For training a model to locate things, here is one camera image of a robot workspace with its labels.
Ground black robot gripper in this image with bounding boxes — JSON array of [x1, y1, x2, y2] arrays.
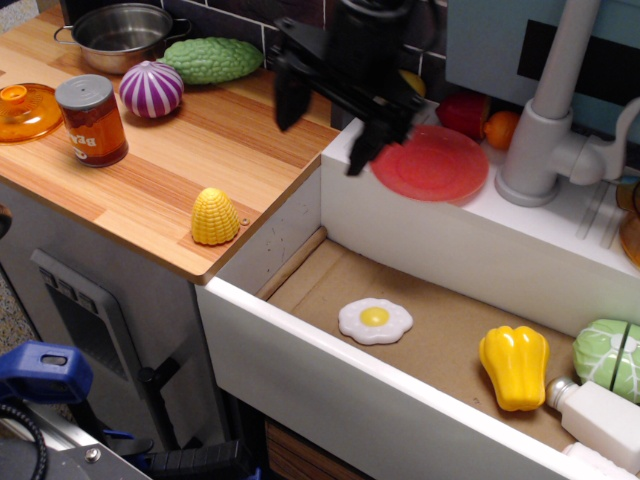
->
[[273, 16, 424, 176]]

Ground orange toy fruit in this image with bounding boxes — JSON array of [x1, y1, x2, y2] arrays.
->
[[483, 111, 520, 151]]

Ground toy fried egg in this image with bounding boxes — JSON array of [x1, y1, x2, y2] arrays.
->
[[338, 298, 414, 345]]

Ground black braided cable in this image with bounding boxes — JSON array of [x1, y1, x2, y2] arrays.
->
[[0, 401, 49, 480]]

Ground yellow toy corn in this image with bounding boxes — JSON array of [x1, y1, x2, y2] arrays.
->
[[191, 187, 240, 246]]

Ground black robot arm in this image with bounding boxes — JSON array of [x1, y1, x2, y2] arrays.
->
[[273, 1, 427, 176]]

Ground green toy bitter gourd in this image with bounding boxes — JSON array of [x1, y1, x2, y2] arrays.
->
[[159, 37, 264, 85]]

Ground red toy apple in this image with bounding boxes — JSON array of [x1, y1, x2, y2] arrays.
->
[[436, 91, 491, 140]]

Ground toy beans can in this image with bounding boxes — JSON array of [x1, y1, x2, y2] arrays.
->
[[55, 74, 129, 168]]

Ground green toy cabbage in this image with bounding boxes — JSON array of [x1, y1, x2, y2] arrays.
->
[[573, 319, 639, 405]]

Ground blue plastic clamp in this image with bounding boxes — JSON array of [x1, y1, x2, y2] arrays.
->
[[1, 341, 93, 404]]

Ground grey toy faucet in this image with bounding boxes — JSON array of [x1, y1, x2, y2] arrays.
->
[[495, 1, 639, 207]]

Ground purple striped toy onion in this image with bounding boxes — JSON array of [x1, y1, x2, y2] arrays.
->
[[119, 61, 184, 118]]

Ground yellow toy bell pepper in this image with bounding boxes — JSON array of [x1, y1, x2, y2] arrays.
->
[[479, 326, 550, 412]]

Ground white toy bottle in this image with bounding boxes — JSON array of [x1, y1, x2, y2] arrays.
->
[[546, 377, 639, 474]]

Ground steel cooking pot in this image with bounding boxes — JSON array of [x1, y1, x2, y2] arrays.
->
[[53, 3, 192, 75]]

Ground red plastic plate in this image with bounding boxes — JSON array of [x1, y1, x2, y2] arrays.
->
[[371, 125, 489, 204]]

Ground yellow toy potato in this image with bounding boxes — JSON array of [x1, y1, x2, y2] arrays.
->
[[399, 70, 426, 98]]

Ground orange transparent cup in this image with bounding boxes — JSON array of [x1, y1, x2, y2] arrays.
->
[[616, 178, 640, 267]]

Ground orange transparent pot lid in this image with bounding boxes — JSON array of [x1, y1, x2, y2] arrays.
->
[[1, 83, 63, 145]]

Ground grey toy oven door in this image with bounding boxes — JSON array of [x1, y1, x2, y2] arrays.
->
[[31, 249, 168, 399]]

